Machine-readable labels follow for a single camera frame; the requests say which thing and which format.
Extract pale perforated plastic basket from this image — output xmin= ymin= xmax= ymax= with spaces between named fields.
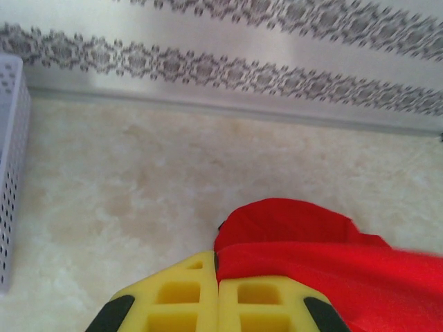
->
xmin=0 ymin=54 xmax=32 ymax=295

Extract aluminium table edge rail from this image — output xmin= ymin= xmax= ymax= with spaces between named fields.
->
xmin=27 ymin=85 xmax=443 ymax=138

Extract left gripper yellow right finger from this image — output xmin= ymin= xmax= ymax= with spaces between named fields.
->
xmin=217 ymin=275 xmax=353 ymax=332

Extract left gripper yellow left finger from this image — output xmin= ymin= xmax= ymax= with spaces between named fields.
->
xmin=84 ymin=249 xmax=219 ymax=332

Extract red t-shirt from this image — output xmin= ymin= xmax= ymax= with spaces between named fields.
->
xmin=213 ymin=197 xmax=443 ymax=332

